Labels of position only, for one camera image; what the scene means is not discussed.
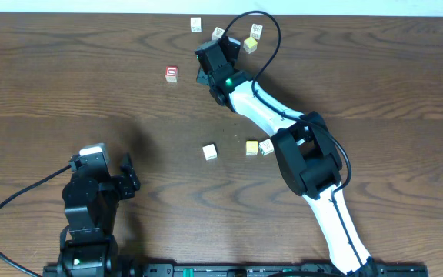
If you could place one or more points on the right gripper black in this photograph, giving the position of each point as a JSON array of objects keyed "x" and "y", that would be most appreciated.
[{"x": 204, "y": 78}]

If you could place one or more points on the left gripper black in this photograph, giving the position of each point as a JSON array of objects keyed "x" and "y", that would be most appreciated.
[{"x": 124, "y": 181}]

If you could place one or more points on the plain white block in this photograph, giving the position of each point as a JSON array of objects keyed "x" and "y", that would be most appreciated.
[{"x": 210, "y": 152}]

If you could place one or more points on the yellow block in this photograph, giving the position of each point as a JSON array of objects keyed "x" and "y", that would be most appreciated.
[{"x": 251, "y": 147}]

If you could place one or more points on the white block with pattern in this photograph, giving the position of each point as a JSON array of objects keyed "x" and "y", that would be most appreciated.
[{"x": 266, "y": 147}]

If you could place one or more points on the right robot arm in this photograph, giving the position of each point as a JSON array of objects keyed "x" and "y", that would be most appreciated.
[{"x": 309, "y": 157}]

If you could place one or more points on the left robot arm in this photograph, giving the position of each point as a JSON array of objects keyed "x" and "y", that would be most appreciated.
[{"x": 92, "y": 196}]

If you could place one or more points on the white block tilted top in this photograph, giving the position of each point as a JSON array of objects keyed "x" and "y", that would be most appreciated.
[{"x": 217, "y": 33}]

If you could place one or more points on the yellow-top block near centre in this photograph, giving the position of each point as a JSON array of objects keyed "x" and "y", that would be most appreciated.
[{"x": 250, "y": 45}]

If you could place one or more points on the white block top left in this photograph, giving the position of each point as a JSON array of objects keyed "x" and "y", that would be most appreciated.
[{"x": 196, "y": 24}]

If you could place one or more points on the white patterned block top right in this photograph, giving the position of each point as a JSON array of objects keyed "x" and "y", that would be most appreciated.
[{"x": 256, "y": 31}]

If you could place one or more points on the red letter block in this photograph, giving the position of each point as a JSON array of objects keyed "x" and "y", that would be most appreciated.
[{"x": 171, "y": 73}]

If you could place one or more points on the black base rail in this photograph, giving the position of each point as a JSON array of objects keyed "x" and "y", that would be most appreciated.
[{"x": 309, "y": 269}]

